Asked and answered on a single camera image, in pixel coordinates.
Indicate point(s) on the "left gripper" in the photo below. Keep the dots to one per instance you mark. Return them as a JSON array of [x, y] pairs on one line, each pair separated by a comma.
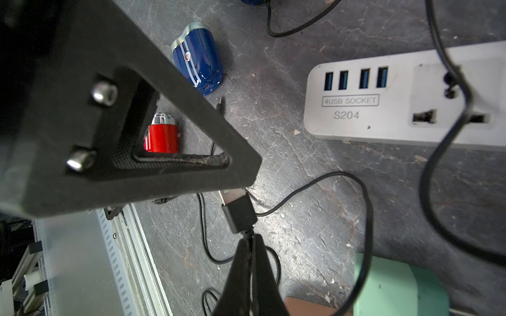
[[47, 108]]

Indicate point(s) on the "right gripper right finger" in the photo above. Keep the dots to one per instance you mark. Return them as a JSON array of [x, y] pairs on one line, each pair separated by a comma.
[[266, 299]]

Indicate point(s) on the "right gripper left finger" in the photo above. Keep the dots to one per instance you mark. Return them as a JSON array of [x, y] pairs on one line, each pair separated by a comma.
[[235, 298]]

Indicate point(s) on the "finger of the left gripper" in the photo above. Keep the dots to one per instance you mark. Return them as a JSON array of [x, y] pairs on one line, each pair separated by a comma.
[[133, 80]]

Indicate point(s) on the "orange power strip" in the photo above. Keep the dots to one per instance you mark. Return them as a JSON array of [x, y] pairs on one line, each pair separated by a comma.
[[298, 307]]

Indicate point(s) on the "green adapter beside orange strip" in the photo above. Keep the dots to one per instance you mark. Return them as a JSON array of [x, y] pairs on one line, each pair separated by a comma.
[[397, 288]]

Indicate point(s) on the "white power strip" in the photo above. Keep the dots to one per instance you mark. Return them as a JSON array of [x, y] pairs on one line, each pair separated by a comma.
[[409, 98]]

